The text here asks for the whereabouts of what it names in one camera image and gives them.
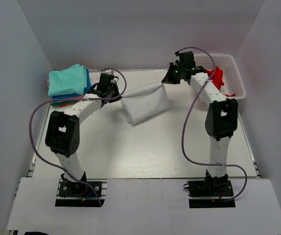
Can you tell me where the white t shirt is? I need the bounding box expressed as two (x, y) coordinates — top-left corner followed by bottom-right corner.
(121, 82), (170, 125)

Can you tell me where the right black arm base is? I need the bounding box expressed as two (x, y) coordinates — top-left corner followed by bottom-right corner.
(183, 179), (236, 209)

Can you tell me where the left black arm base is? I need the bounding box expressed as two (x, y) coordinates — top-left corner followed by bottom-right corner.
(55, 179), (107, 208)

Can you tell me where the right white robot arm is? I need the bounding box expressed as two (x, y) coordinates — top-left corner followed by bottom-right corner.
(162, 49), (238, 195)

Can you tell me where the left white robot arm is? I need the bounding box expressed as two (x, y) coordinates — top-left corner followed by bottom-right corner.
(45, 72), (122, 195)

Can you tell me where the blue folded t shirt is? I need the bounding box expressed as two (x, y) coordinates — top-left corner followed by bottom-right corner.
(51, 69), (91, 102)

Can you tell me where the red crumpled t shirt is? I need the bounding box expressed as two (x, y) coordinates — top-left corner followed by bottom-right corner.
(206, 67), (225, 90)

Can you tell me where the teal folded t shirt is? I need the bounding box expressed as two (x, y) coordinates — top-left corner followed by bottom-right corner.
(48, 64), (87, 96)

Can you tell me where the green folded t shirt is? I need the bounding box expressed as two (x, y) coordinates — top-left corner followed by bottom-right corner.
(51, 101), (76, 107)

